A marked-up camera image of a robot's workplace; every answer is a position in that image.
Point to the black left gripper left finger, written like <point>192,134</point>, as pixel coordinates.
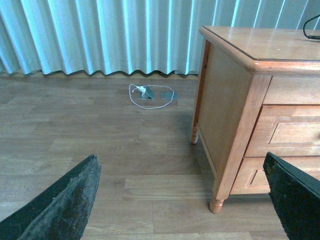
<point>62,211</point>

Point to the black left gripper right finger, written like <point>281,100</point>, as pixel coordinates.
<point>295,196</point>

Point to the wooden drawer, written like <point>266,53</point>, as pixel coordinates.
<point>287,131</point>
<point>251,178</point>

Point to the wooden nightstand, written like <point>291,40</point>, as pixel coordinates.
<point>242,69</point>

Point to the open grey floor socket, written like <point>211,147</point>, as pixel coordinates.
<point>148,94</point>

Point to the white floor plug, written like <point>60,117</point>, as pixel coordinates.
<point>141,89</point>

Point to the closed grey floor socket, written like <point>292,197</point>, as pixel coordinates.
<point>168,95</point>

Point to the light blue pleated curtain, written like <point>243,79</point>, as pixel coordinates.
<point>128,35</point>

